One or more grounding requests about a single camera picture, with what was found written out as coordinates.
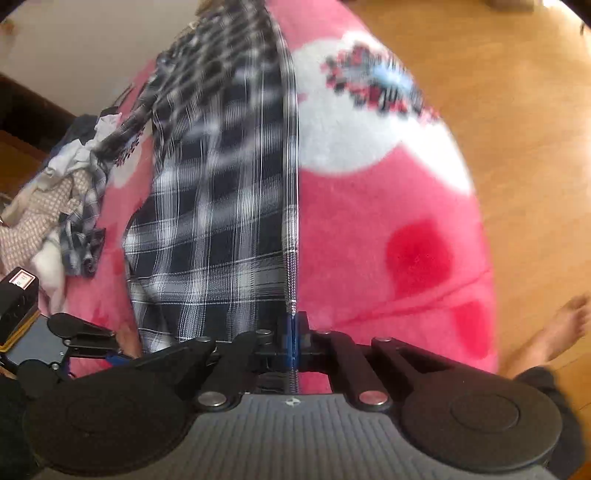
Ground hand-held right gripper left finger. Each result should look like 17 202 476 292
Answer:
134 316 296 411

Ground black white plaid shirt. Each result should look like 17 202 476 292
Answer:
58 0 301 398

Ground white garment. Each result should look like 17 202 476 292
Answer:
32 115 123 185

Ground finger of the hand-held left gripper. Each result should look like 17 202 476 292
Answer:
48 313 123 365

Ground pink floral blanket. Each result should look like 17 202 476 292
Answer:
41 0 502 398

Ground person's bare foot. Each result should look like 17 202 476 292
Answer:
505 295 591 374

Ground dark grey garment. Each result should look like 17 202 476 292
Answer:
51 113 121 153

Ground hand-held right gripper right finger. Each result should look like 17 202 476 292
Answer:
296 313 455 411

